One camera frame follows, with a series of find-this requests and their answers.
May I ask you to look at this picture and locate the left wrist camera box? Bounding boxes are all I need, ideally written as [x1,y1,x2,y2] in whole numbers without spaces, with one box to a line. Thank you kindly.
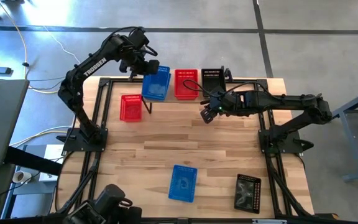
[128,27,150,48]

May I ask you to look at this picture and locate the grey desk top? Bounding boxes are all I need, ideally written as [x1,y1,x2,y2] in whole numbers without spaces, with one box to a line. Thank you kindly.
[0,78,30,169]

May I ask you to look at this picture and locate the black mechanical device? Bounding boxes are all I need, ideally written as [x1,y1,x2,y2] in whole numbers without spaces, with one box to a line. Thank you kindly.
[63,183,144,224]

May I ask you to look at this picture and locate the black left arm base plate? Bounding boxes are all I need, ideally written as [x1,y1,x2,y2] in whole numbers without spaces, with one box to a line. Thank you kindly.
[56,126,109,153]

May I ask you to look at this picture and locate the white label strip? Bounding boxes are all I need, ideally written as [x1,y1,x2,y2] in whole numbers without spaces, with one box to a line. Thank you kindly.
[252,218,287,224]

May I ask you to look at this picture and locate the black slotted plastic basket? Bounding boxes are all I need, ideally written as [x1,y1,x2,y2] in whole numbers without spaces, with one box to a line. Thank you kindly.
[201,68,226,98]
[233,174,262,215]

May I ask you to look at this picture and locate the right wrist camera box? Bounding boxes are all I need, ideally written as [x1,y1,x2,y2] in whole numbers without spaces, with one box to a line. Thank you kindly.
[209,92,229,112]

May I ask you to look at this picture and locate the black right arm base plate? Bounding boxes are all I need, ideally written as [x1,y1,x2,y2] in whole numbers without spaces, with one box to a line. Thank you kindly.
[257,128,315,155]

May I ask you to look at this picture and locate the blue slotted plastic basket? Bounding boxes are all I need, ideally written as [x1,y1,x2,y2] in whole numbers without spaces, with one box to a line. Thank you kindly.
[167,164,198,203]
[141,73,171,102]

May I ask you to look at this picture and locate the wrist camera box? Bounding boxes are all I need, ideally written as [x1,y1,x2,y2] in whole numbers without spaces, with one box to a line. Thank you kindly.
[128,27,150,48]
[209,92,229,112]

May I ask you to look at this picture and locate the white box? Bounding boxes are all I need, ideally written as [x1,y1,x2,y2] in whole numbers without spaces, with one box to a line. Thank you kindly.
[38,144,65,183]

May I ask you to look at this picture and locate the yellow power cable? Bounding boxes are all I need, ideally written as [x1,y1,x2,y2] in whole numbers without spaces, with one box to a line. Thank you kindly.
[0,0,71,94]

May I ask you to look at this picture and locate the grey metal table frame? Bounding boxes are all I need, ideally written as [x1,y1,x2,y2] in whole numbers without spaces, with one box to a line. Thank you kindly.
[331,84,358,184]

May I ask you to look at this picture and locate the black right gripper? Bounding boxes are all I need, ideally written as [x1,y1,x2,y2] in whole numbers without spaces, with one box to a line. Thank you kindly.
[200,91,246,124]

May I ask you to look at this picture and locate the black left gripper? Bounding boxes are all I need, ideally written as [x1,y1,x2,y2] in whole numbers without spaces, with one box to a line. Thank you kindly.
[119,46,160,77]

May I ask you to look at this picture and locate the red slotted plastic basket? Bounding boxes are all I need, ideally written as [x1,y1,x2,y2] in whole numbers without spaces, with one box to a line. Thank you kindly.
[174,68,199,101]
[119,94,143,123]

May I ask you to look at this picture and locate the black beam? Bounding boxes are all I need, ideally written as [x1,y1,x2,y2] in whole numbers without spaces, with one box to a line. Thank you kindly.
[3,145,63,177]

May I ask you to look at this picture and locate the black aluminium table frame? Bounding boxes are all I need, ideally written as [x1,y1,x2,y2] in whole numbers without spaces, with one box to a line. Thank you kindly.
[50,76,315,224]

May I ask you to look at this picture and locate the white paper cup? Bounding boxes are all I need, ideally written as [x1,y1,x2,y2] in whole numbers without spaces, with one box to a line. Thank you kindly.
[12,170,33,185]

